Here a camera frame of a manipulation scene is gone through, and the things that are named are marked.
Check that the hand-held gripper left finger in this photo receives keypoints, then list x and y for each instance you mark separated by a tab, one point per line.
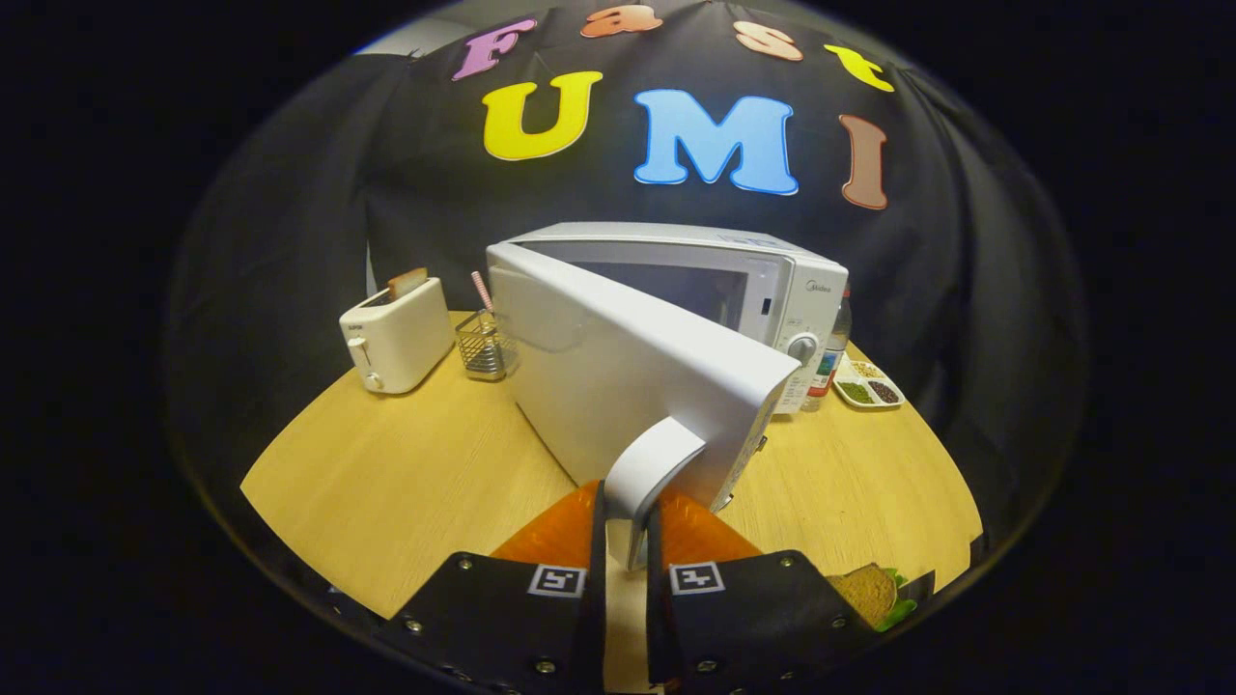
596	589

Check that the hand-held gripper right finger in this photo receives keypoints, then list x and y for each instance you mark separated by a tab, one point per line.
657	603

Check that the white microwave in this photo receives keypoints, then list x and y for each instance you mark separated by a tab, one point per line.
618	386

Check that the brown bread lettuce sandwich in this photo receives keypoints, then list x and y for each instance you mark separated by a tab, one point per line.
864	591

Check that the clear plastic bottle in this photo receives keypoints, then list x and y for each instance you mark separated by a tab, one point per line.
830	362

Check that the white divided bean dish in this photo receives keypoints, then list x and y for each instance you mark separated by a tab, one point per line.
869	391

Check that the cream toaster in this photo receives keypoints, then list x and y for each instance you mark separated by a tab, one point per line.
401	338

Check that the pink striped straw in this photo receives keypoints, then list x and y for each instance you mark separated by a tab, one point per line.
481	290

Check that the toast slice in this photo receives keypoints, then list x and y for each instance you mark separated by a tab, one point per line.
407	282

